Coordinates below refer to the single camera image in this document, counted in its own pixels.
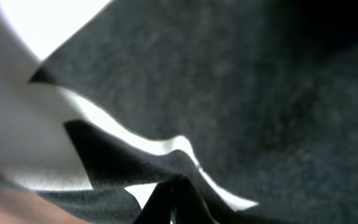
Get dark green t-shirt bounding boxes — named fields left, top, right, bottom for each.
left=0, top=0, right=358, bottom=223

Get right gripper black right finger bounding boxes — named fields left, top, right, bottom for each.
left=173, top=177, right=215, bottom=224

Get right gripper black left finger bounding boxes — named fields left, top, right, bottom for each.
left=133, top=182, right=173, bottom=224

